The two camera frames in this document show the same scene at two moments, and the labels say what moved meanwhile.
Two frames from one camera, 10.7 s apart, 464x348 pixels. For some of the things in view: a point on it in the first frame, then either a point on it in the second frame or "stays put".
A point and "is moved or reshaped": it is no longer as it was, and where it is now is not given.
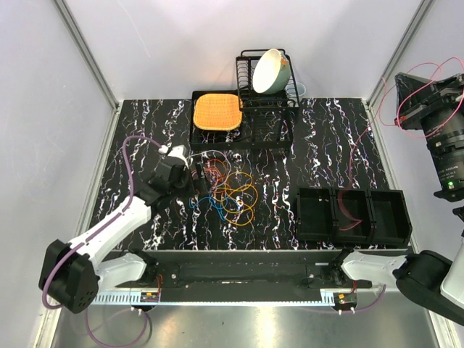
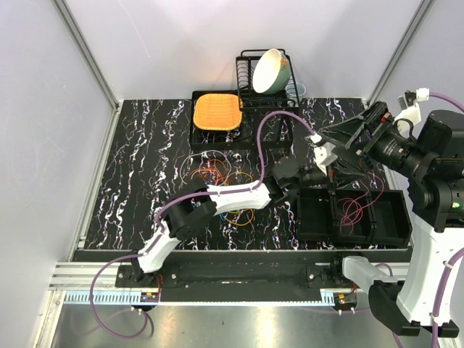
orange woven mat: [217, 112] stays put
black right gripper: [447, 91] -> [344, 133]
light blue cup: [301, 89] stays put
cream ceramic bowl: [271, 72] stays put
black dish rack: [251, 99] stays put
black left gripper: [205, 185] -> [341, 176]
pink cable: [350, 187] is moved or reshaped
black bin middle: [355, 202] stays put
